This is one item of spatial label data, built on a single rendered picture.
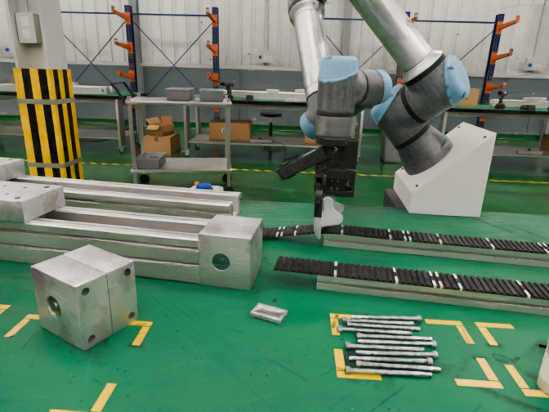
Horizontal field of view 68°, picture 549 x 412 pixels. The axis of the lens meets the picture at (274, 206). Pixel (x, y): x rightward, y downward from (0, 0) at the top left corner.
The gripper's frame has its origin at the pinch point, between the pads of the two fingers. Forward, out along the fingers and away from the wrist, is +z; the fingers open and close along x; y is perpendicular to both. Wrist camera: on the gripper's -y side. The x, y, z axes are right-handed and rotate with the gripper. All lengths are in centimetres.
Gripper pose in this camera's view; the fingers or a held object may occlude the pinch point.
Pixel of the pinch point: (316, 228)
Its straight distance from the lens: 89.5
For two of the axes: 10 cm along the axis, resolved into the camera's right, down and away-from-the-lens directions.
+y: 9.8, 0.8, -1.6
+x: 1.7, -3.0, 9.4
